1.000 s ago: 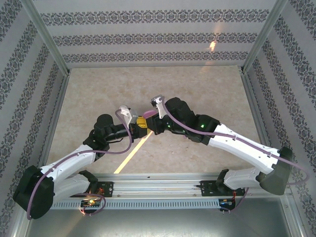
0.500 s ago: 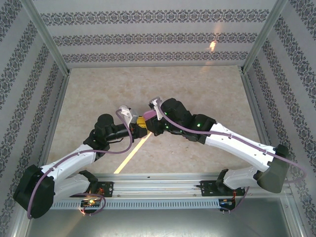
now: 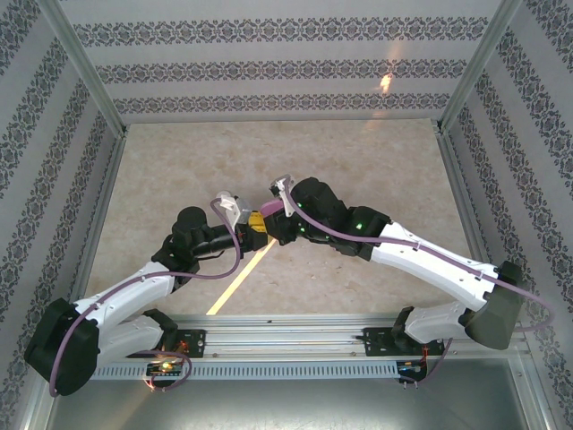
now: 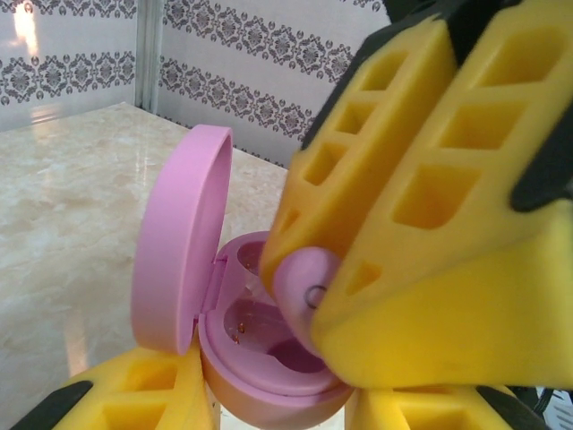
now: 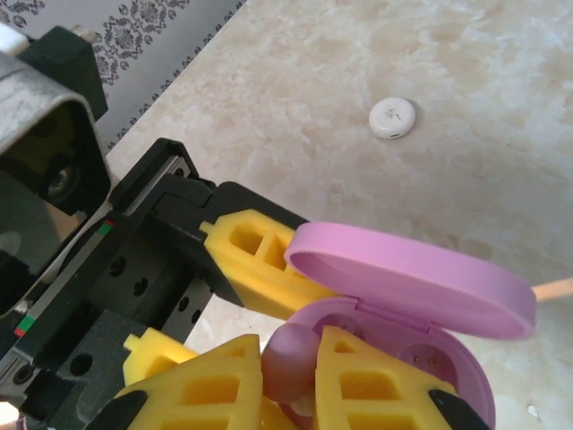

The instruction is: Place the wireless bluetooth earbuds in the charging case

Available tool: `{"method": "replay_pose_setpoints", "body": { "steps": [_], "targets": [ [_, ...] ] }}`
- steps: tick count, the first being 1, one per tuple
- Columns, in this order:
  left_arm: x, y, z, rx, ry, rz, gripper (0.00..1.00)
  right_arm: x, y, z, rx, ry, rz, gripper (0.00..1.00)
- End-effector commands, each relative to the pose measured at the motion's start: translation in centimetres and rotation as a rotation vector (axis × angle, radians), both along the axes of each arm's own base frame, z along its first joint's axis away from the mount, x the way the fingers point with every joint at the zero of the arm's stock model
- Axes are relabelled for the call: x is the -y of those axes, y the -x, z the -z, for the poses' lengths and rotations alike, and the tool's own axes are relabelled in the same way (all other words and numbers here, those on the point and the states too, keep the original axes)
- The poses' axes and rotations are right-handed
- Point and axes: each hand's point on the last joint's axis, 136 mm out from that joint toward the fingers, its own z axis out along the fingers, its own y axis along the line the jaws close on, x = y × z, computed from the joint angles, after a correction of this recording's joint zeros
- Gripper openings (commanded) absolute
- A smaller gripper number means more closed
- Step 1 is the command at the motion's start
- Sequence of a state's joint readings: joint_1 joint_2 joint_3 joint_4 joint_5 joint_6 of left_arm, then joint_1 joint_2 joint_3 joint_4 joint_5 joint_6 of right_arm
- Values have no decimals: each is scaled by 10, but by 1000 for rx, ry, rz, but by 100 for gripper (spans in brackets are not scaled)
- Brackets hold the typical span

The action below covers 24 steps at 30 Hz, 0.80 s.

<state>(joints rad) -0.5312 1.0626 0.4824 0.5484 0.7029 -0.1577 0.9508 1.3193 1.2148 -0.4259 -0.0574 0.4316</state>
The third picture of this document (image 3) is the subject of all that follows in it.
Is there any small left circuit board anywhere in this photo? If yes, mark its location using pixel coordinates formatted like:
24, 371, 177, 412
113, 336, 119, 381
147, 362, 184, 377

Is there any grey metal shelf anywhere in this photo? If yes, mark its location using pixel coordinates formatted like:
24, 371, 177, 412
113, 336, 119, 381
44, 357, 538, 430

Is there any aluminium side rail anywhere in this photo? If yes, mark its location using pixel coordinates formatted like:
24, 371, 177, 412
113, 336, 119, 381
17, 132, 129, 430
436, 127, 565, 430

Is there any aluminium mounting rail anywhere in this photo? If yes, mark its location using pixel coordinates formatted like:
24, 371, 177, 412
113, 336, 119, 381
107, 313, 525, 359

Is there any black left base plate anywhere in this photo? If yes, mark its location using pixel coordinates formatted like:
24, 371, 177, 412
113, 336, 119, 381
169, 329, 207, 359

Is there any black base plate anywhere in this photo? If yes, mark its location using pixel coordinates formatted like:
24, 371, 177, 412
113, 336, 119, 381
169, 329, 207, 359
362, 326, 447, 357

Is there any slotted grey cable duct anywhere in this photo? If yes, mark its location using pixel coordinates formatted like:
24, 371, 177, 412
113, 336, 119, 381
84, 360, 426, 382

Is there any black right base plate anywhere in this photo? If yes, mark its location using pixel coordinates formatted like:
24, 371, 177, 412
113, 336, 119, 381
362, 326, 447, 357

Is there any aluminium frame post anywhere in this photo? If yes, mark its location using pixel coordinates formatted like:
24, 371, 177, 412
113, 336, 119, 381
436, 0, 525, 135
34, 0, 131, 138

